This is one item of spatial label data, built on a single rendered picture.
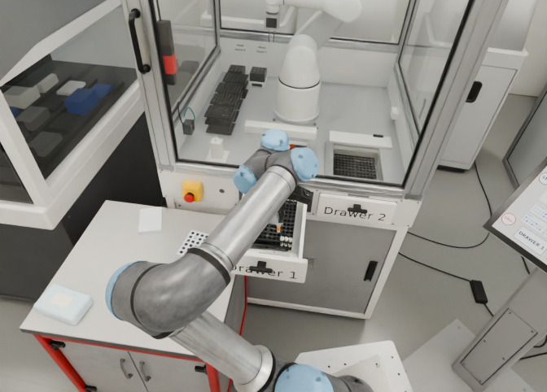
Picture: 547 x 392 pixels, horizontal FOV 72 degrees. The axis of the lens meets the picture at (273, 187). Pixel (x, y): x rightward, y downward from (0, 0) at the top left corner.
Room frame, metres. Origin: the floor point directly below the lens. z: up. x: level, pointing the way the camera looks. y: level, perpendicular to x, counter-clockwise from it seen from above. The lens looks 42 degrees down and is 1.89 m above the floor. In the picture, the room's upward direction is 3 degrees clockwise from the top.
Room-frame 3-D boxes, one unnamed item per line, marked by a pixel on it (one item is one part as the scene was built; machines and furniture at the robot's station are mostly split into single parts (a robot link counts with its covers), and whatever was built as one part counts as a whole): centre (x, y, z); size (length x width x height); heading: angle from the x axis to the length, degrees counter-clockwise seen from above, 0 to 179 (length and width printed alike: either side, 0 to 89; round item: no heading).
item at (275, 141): (0.82, 0.00, 1.28); 0.09 x 0.08 x 0.11; 151
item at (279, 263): (0.74, 0.02, 0.87); 0.29 x 0.02 x 0.11; 85
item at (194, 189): (1.07, 0.32, 0.88); 0.07 x 0.05 x 0.07; 85
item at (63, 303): (0.62, 0.65, 0.78); 0.15 x 0.10 x 0.04; 74
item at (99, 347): (0.80, 0.43, 0.38); 0.62 x 0.58 x 0.76; 85
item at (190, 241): (0.87, 0.28, 0.78); 0.12 x 0.08 x 0.04; 165
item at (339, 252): (1.53, -0.10, 0.40); 1.03 x 0.95 x 0.80; 85
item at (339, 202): (1.03, -0.32, 0.87); 0.29 x 0.02 x 0.11; 85
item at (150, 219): (1.01, 0.49, 0.77); 0.13 x 0.09 x 0.02; 14
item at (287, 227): (0.94, 0.00, 0.87); 0.22 x 0.18 x 0.06; 175
